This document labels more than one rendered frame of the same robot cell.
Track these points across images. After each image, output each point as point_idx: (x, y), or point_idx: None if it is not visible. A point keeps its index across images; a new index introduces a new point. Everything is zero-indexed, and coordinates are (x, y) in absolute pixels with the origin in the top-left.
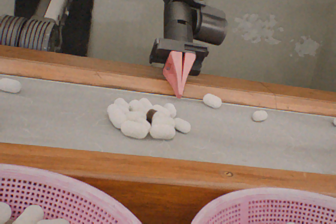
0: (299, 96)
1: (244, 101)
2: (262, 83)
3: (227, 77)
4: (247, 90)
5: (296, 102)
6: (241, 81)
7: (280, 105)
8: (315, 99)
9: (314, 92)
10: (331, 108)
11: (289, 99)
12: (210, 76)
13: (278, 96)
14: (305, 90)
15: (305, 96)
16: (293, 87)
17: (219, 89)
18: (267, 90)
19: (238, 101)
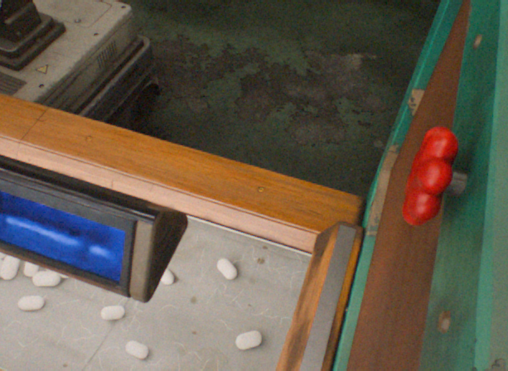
0: (52, 146)
1: None
2: (46, 112)
3: (10, 99)
4: None
5: (41, 156)
6: (16, 110)
7: (21, 156)
8: (65, 155)
9: (97, 137)
10: (80, 170)
11: (34, 150)
12: None
13: (21, 145)
14: (87, 132)
15: (63, 146)
16: (84, 122)
17: None
18: (21, 132)
19: None
